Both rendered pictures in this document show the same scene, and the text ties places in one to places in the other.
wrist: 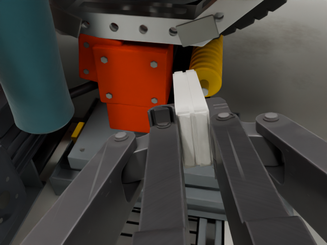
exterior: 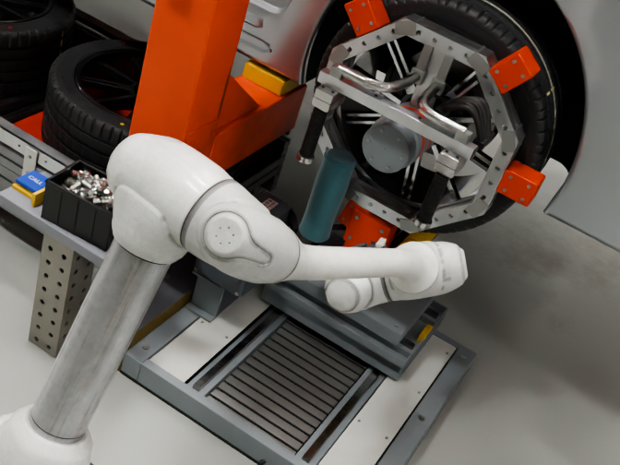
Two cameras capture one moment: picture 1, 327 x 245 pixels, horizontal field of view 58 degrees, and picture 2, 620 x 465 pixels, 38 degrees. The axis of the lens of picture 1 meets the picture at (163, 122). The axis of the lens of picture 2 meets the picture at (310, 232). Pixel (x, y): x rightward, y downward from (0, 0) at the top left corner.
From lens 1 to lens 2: 2.05 m
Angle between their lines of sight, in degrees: 11
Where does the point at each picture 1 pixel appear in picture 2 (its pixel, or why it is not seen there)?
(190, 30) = (406, 223)
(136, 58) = (374, 224)
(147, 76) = (375, 235)
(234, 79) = (480, 286)
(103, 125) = not seen: hidden behind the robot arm
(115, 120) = not seen: hidden behind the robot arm
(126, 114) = not seen: hidden behind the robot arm
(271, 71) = (531, 298)
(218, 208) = (386, 358)
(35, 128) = (310, 236)
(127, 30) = (375, 208)
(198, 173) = (382, 323)
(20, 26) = (334, 195)
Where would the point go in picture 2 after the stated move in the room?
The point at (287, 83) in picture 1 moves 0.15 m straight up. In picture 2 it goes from (541, 318) to (558, 288)
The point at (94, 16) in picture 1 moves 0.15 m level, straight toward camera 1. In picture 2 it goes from (363, 196) to (359, 224)
